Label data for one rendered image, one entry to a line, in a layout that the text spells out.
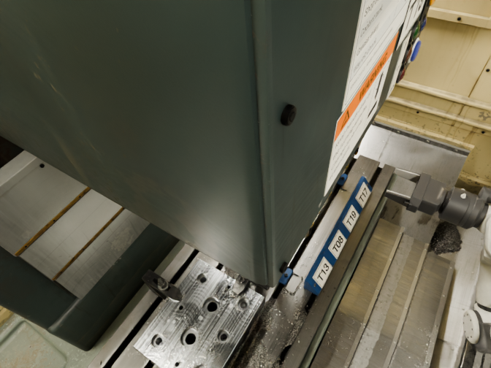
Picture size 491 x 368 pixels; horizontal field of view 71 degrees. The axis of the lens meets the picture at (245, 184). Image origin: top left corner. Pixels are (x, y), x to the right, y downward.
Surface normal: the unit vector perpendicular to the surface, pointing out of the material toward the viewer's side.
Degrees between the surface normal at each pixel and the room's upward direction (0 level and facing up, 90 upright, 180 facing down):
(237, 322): 0
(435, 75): 90
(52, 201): 90
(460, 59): 90
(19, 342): 0
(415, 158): 24
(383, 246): 7
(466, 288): 17
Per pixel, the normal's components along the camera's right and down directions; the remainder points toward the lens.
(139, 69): -0.54, 0.69
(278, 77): 0.84, 0.39
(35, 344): -0.07, -0.61
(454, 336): -0.32, -0.70
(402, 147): -0.29, -0.28
